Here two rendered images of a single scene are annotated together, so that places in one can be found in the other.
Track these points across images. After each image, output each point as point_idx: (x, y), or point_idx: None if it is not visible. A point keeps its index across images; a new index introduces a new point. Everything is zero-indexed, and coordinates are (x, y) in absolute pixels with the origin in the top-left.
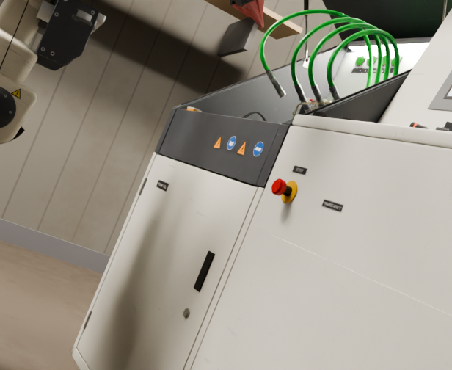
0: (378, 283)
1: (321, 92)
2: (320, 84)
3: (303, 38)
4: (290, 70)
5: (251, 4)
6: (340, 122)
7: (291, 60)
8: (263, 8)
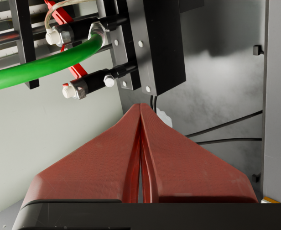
0: None
1: (6, 217)
2: None
3: None
4: (95, 49)
5: (225, 169)
6: None
7: (76, 57)
8: (98, 137)
